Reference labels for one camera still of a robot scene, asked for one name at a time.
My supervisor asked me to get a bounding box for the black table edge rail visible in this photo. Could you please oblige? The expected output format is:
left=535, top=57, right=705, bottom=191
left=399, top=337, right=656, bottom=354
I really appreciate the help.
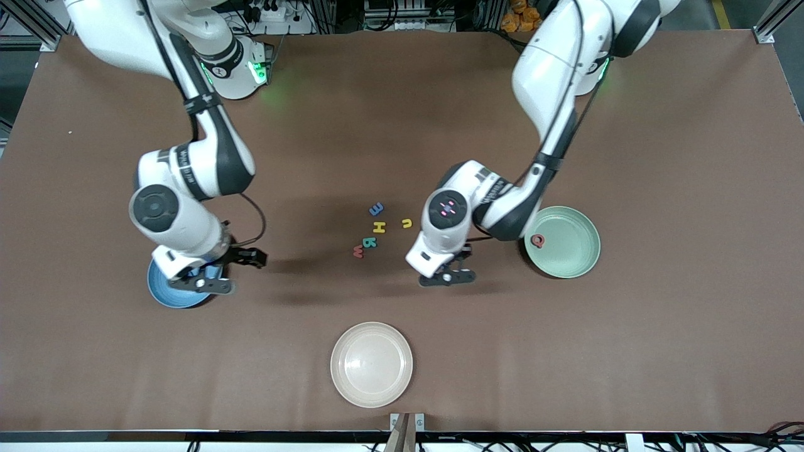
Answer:
left=0, top=429, right=804, bottom=452

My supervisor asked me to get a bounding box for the black equipment rack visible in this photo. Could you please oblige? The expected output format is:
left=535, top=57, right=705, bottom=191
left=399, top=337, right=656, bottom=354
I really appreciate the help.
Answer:
left=364, top=0, right=453, bottom=32

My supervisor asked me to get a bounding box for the brown table cover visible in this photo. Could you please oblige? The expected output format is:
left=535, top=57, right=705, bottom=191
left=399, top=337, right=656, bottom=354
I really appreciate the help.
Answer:
left=0, top=30, right=804, bottom=434

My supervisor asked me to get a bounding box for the aluminium frame profile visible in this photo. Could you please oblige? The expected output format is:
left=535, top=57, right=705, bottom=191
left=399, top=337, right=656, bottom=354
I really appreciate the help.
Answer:
left=754, top=0, right=804, bottom=45
left=0, top=0, right=82, bottom=52

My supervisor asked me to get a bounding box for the beige plate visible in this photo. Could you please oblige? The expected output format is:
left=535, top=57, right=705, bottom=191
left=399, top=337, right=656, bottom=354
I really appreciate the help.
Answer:
left=330, top=322, right=414, bottom=409

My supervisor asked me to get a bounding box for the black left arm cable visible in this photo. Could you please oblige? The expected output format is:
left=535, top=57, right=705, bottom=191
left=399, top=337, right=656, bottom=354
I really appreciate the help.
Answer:
left=468, top=0, right=597, bottom=244

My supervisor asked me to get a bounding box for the orange bag pile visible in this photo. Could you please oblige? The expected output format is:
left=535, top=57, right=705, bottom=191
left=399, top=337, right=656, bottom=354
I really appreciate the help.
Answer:
left=501, top=0, right=542, bottom=33

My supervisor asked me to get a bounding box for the blue plate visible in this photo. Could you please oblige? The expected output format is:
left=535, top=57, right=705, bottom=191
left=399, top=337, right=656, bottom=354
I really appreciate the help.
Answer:
left=147, top=261, right=217, bottom=309

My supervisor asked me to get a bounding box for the white power strip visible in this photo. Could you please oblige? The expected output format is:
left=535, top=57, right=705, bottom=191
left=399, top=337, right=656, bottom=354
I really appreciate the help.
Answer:
left=242, top=0, right=286, bottom=23

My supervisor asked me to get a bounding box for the small metal bracket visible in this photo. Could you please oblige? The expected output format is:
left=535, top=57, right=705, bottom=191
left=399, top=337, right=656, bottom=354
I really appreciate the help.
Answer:
left=389, top=412, right=426, bottom=434

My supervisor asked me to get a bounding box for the green plate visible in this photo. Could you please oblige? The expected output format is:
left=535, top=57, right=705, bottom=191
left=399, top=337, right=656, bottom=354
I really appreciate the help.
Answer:
left=524, top=206, right=601, bottom=279

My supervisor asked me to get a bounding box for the tangled cable bundle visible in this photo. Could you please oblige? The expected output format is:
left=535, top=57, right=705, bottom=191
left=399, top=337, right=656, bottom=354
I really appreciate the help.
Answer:
left=675, top=421, right=804, bottom=452

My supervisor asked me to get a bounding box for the tan vertical post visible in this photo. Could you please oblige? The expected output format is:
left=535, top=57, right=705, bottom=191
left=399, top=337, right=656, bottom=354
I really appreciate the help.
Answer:
left=383, top=414, right=417, bottom=452

